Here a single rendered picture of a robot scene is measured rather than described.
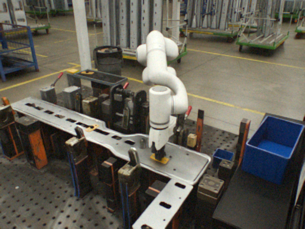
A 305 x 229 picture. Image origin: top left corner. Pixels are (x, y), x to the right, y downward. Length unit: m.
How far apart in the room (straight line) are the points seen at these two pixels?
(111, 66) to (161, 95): 3.39
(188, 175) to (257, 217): 0.32
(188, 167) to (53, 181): 0.83
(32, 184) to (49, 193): 0.15
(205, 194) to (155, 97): 0.41
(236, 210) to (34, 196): 1.06
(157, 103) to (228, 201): 0.44
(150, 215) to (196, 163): 0.36
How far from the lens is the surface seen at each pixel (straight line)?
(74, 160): 1.33
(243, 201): 1.02
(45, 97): 1.94
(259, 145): 1.32
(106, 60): 4.28
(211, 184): 1.00
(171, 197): 1.02
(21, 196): 1.61
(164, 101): 0.99
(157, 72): 1.09
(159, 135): 1.06
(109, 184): 1.26
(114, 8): 6.32
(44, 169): 1.74
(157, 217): 0.96
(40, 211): 1.49
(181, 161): 1.19
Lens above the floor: 1.73
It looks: 27 degrees down
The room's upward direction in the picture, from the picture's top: straight up
